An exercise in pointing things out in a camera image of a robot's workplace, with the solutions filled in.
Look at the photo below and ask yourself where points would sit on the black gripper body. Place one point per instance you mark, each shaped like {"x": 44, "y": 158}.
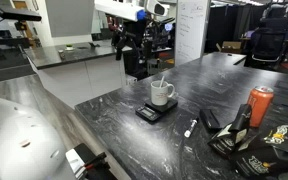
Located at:
{"x": 122, "y": 40}

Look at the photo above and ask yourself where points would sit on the black and white sharpie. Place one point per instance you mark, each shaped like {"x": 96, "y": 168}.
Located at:
{"x": 162, "y": 81}

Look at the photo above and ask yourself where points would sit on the small black packet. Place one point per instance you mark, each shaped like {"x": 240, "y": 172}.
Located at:
{"x": 231, "y": 138}

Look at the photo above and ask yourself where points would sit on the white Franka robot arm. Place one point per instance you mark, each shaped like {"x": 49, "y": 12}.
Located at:
{"x": 124, "y": 8}

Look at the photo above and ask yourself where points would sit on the white rounded robot base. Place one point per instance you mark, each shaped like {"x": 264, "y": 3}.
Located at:
{"x": 20, "y": 140}

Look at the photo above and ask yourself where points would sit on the red background robot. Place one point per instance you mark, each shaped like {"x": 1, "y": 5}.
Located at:
{"x": 112, "y": 23}

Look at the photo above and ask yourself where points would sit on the small green plant bowl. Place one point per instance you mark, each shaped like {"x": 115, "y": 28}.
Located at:
{"x": 69, "y": 47}

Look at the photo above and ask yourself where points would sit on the white cabinet island dark top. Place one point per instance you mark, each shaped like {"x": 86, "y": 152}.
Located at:
{"x": 77, "y": 73}

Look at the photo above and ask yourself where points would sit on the small jar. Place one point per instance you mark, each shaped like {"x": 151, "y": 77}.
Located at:
{"x": 61, "y": 54}

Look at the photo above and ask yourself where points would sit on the white ceramic mug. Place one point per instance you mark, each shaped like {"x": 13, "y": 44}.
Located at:
{"x": 159, "y": 94}

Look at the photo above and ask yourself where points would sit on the black digital scale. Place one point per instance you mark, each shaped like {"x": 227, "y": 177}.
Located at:
{"x": 150, "y": 112}

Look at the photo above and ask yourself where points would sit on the brown cardboard box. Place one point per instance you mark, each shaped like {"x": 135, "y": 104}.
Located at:
{"x": 231, "y": 47}

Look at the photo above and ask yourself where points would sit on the white Expo marker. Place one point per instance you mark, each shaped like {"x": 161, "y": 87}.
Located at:
{"x": 190, "y": 128}

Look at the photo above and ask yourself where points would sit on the black flat wallet case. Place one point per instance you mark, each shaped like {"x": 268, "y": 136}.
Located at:
{"x": 210, "y": 119}

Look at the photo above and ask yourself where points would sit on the black desk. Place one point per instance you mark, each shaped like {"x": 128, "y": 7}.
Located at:
{"x": 4, "y": 53}

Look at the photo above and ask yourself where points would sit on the black and white control box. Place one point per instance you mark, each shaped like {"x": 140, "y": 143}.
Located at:
{"x": 84, "y": 163}

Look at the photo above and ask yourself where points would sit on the orange drink can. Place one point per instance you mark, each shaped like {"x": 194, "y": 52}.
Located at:
{"x": 260, "y": 105}

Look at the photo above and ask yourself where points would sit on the large black coffee bag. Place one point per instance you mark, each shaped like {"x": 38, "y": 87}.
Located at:
{"x": 280, "y": 136}
{"x": 260, "y": 165}

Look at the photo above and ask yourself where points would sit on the black camera on stand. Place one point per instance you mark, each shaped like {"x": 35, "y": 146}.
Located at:
{"x": 17, "y": 14}

